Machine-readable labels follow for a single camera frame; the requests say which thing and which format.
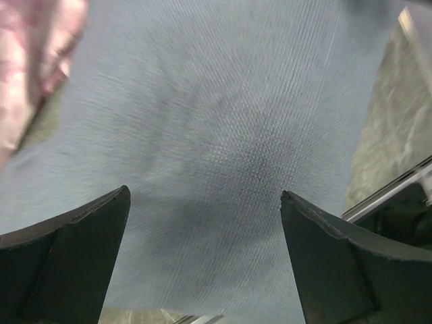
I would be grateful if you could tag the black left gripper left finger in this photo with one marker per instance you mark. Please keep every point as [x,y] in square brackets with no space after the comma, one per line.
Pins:
[58,270]

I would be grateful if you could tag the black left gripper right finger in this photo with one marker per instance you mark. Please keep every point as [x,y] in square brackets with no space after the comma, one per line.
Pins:
[347,274]

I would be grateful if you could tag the blue-grey pillowcase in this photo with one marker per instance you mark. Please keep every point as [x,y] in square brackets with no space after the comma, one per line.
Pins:
[207,111]

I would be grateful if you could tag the pink satin rose pillow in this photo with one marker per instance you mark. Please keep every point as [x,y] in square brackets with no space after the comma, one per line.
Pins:
[37,42]

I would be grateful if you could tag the aluminium frame rail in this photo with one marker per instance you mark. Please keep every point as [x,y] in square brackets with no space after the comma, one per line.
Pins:
[395,146]

